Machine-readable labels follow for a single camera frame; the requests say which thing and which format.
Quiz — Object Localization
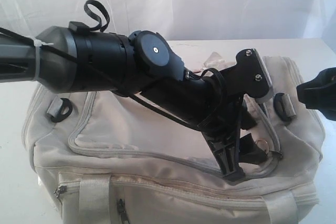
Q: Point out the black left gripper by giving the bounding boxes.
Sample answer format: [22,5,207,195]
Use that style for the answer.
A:
[141,66,267,182]

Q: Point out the main zipper pull with ring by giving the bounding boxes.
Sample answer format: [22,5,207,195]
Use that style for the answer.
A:
[255,138,283,159]

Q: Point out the cream fabric duffel bag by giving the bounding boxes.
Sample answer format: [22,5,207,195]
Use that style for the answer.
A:
[22,56,325,223]

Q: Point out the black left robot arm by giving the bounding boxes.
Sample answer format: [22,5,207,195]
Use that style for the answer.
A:
[1,22,271,182]

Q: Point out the front pocket zipper pull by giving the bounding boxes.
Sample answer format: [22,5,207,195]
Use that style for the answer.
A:
[117,199,129,224]

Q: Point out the white backdrop curtain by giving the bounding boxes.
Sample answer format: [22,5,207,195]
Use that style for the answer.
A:
[1,0,335,42]

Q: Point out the side pocket zipper pull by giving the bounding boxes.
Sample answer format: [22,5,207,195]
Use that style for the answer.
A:
[54,185,67,198]

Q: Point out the black D-ring right end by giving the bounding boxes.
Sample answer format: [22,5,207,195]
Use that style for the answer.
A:
[272,92,296,121]

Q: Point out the black d-ring end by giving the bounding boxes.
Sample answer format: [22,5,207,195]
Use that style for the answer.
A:
[47,98,73,123]
[272,92,296,121]

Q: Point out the black D-ring left end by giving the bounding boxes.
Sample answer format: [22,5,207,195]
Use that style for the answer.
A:
[47,98,73,123]

